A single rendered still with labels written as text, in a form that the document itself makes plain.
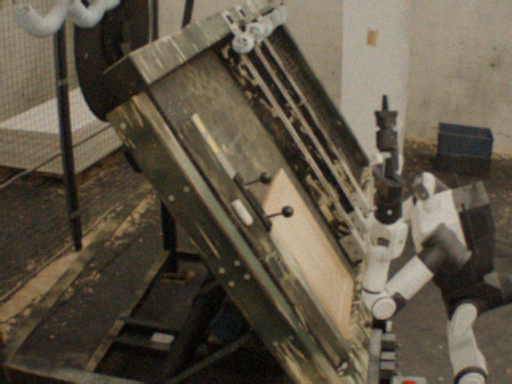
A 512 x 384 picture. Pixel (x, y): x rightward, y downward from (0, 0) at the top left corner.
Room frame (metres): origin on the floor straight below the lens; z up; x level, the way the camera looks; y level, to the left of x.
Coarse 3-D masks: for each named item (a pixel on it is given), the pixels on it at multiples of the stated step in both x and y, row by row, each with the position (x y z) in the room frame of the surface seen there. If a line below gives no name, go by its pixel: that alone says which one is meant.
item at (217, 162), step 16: (192, 128) 1.77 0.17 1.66; (208, 144) 1.76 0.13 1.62; (208, 160) 1.76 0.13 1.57; (224, 160) 1.78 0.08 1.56; (224, 176) 1.75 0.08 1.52; (240, 192) 1.74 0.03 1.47; (256, 224) 1.73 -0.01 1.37; (272, 240) 1.72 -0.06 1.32; (288, 256) 1.74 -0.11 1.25; (288, 272) 1.71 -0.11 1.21; (304, 288) 1.70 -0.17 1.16; (304, 304) 1.70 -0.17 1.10; (320, 304) 1.72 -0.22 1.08; (320, 320) 1.69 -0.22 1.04; (336, 336) 1.68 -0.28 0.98; (336, 352) 1.68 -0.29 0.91
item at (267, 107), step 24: (264, 24) 2.48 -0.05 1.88; (216, 48) 2.47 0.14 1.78; (240, 72) 2.45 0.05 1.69; (264, 96) 2.43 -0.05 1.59; (264, 120) 2.43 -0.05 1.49; (288, 144) 2.41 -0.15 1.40; (312, 168) 2.39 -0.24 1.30; (312, 192) 2.39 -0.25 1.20; (336, 216) 2.37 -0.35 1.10; (360, 240) 2.38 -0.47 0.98
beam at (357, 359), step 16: (368, 176) 3.31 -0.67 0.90; (368, 192) 3.08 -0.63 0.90; (352, 272) 2.27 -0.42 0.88; (352, 304) 2.00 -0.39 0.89; (352, 320) 1.88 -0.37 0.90; (368, 320) 1.98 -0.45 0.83; (352, 336) 1.78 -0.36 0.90; (368, 336) 1.88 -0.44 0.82; (352, 352) 1.68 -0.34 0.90; (368, 352) 1.79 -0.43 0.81; (336, 368) 1.63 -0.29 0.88; (352, 368) 1.60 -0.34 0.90
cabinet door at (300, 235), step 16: (272, 192) 2.01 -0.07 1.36; (288, 192) 2.15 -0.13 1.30; (272, 208) 1.92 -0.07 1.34; (304, 208) 2.18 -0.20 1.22; (288, 224) 1.96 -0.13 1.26; (304, 224) 2.09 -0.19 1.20; (288, 240) 1.88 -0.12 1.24; (304, 240) 2.00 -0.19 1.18; (320, 240) 2.13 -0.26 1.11; (304, 256) 1.91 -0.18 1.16; (320, 256) 2.04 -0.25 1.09; (336, 256) 2.17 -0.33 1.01; (304, 272) 1.82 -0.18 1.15; (320, 272) 1.95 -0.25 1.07; (336, 272) 2.08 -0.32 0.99; (320, 288) 1.86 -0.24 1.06; (336, 288) 1.98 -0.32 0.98; (352, 288) 2.12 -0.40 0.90; (336, 304) 1.89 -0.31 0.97; (336, 320) 1.80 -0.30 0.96
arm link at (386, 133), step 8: (376, 112) 2.25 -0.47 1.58; (384, 112) 2.24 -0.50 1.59; (392, 112) 2.27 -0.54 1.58; (376, 120) 2.26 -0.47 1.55; (384, 120) 2.23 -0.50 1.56; (392, 120) 2.26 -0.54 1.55; (384, 128) 2.24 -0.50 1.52; (392, 128) 2.25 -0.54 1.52; (376, 136) 2.25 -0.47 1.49; (384, 136) 2.22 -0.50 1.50; (392, 136) 2.22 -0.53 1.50
